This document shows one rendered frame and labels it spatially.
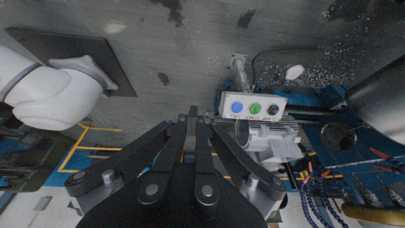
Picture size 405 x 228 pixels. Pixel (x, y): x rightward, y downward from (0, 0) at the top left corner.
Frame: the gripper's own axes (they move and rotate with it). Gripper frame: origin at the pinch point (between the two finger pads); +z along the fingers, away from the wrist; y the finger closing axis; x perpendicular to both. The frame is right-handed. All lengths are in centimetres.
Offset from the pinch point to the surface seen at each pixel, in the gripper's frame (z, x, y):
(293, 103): 34, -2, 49
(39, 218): 220, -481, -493
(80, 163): 356, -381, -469
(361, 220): 3, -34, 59
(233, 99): 10.4, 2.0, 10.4
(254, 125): 21.6, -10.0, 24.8
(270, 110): 9.7, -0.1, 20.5
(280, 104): 10.4, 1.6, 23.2
